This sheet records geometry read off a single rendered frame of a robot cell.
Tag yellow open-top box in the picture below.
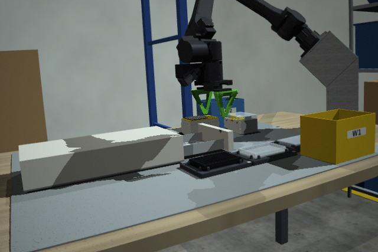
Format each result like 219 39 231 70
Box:
300 109 376 164

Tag blue open-top bin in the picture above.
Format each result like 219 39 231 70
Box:
196 97 245 128

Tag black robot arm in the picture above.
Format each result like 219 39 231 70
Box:
175 0 326 87

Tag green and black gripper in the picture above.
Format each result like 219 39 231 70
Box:
191 61 238 118

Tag grey flat mat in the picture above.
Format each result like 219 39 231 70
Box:
11 122 378 252

